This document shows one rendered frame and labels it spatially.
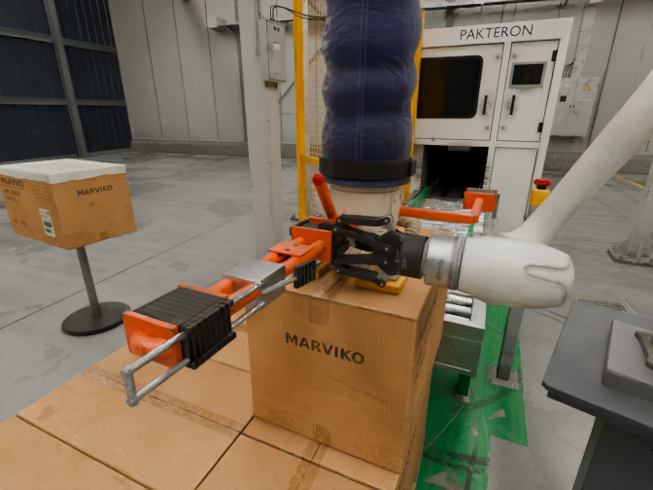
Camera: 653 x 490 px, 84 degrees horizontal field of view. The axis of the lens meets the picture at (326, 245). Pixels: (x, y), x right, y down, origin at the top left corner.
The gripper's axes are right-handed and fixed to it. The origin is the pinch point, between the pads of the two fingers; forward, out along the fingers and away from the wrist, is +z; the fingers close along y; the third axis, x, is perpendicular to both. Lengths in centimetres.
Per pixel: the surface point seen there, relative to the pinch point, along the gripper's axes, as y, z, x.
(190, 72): -125, 840, 877
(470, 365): 63, -32, 62
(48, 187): 14, 173, 49
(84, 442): 54, 54, -22
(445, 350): 59, -23, 62
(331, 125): -20.1, 5.5, 18.6
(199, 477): 54, 21, -17
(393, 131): -19.3, -8.0, 20.3
